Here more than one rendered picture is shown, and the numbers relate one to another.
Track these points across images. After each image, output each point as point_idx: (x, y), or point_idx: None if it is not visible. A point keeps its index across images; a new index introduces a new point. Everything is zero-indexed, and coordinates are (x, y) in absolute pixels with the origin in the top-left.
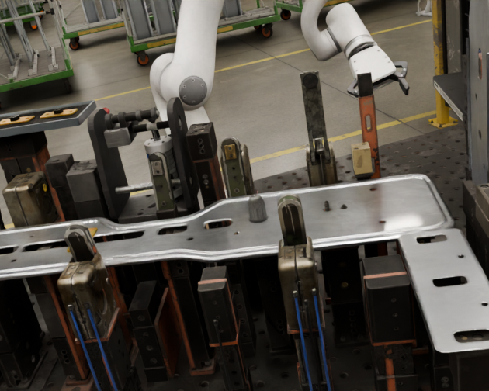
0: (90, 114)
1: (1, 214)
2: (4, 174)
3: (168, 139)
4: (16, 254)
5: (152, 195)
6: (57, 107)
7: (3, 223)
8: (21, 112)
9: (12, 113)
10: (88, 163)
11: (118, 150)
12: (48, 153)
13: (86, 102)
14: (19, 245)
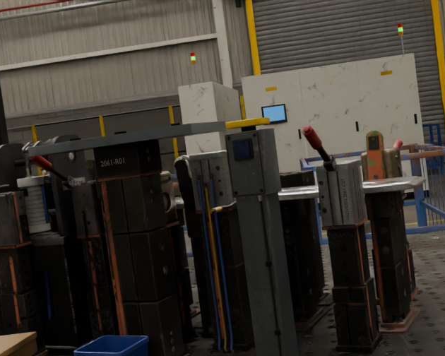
0: (71, 134)
1: (181, 198)
2: (162, 191)
3: (22, 178)
4: (181, 199)
5: (46, 237)
6: (66, 143)
7: (184, 207)
8: (106, 137)
9: (116, 135)
10: (87, 181)
11: (52, 186)
12: (102, 191)
13: (37, 147)
14: (176, 200)
